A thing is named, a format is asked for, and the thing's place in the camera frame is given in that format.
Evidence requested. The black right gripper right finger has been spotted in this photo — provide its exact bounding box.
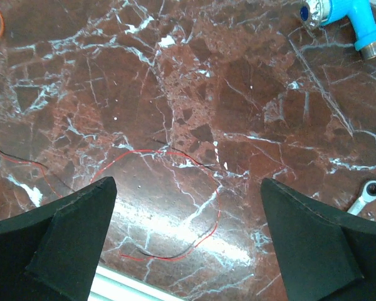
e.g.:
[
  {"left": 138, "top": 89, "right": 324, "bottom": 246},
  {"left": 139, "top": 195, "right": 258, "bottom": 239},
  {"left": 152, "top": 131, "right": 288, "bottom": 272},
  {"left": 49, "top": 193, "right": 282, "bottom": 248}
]
[{"left": 261, "top": 178, "right": 376, "bottom": 300}]

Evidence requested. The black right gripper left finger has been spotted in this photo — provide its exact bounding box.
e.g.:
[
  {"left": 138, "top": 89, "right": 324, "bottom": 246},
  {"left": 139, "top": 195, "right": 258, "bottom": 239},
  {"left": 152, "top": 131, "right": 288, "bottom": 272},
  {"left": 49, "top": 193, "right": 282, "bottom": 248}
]
[{"left": 0, "top": 177, "right": 117, "bottom": 300}]

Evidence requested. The silver ratchet wrench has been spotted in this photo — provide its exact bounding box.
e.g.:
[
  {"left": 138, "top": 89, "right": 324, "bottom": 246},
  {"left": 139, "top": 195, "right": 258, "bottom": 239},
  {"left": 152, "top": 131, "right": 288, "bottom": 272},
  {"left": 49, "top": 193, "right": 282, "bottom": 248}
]
[{"left": 347, "top": 180, "right": 376, "bottom": 216}]

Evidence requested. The red black thin wire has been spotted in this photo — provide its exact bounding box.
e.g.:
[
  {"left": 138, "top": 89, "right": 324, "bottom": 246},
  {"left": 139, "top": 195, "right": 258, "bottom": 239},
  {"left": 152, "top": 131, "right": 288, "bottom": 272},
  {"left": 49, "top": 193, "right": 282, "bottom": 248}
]
[{"left": 0, "top": 136, "right": 223, "bottom": 261}]

